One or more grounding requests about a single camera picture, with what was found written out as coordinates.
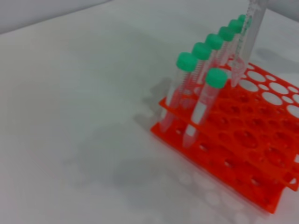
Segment orange test tube rack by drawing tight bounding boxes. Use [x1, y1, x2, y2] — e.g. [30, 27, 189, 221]
[149, 61, 299, 215]

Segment clear test tube green cap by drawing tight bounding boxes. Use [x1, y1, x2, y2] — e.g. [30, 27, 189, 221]
[160, 52, 199, 135]
[237, 14, 253, 28]
[182, 68, 228, 150]
[226, 19, 243, 62]
[198, 33, 224, 84]
[231, 0, 268, 88]
[182, 42, 212, 94]
[216, 26, 235, 70]

